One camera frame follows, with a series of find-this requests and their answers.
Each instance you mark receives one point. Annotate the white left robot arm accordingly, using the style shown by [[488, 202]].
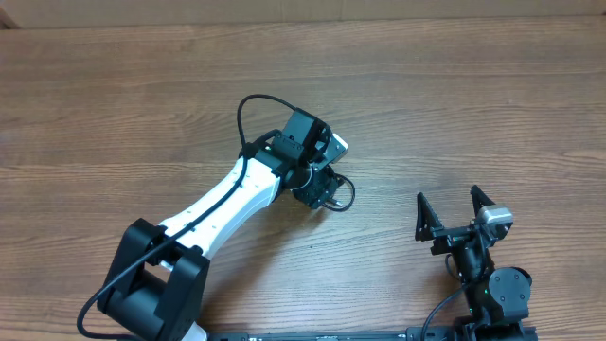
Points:
[[156, 281]]

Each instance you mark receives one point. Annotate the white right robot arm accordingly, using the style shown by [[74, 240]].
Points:
[[497, 297]]

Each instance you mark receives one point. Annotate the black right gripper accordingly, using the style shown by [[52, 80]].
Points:
[[456, 235]]

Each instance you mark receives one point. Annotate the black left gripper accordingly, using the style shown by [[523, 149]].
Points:
[[323, 190]]

